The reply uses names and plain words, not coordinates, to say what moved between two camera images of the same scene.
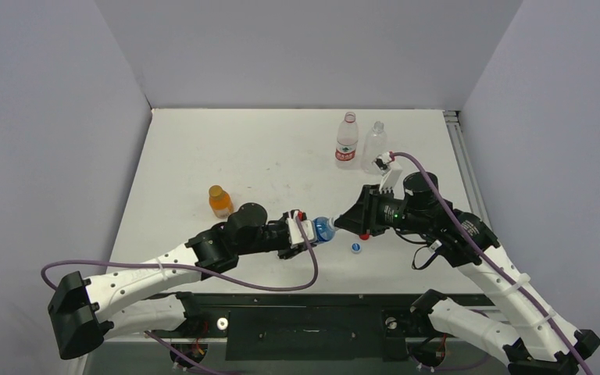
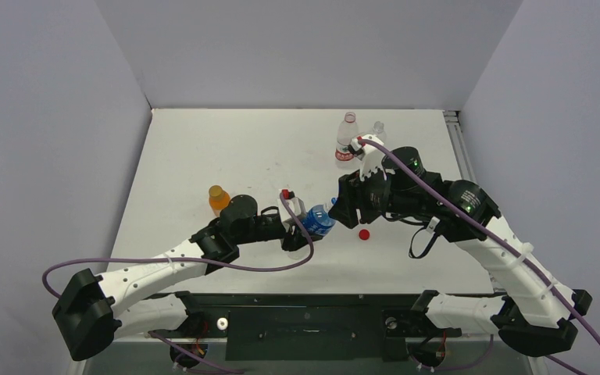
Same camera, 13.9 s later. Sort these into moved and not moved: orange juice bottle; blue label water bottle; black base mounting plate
Moved: blue label water bottle
Not moved: black base mounting plate; orange juice bottle
